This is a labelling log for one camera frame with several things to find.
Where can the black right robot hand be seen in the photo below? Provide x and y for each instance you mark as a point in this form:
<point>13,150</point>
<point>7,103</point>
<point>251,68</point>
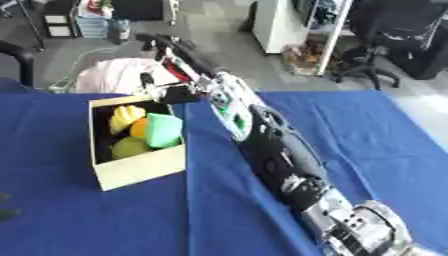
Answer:
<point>178,95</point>

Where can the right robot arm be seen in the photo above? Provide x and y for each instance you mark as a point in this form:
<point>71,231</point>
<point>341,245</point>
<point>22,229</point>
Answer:
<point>280,156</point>

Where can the tan cardboard box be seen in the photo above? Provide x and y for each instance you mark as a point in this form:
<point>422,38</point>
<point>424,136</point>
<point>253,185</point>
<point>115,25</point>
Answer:
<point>140,168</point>

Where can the green block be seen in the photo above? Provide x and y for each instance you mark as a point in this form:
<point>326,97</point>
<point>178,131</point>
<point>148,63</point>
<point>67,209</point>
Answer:
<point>163,130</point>

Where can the orange toy fruit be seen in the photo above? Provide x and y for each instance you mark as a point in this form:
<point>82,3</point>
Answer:
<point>139,128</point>

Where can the yellow toy banana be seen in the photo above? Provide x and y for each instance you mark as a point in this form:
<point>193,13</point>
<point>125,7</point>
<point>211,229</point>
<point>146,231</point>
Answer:
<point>123,119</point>

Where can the yellow-green round toy fruit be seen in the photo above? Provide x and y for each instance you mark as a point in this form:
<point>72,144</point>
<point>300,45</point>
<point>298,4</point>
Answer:
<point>129,147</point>

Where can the clear plastic storage bin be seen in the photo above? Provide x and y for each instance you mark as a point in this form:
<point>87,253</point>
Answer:
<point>93,26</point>

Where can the black and white drawer cabinet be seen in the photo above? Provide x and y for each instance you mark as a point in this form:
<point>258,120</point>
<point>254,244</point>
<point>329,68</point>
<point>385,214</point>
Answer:
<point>58,18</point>

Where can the black office chair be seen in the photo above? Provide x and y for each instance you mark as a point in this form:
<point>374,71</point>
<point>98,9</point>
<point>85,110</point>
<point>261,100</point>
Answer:
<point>385,36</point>

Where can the white post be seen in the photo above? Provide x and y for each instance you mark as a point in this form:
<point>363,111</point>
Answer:
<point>335,36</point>

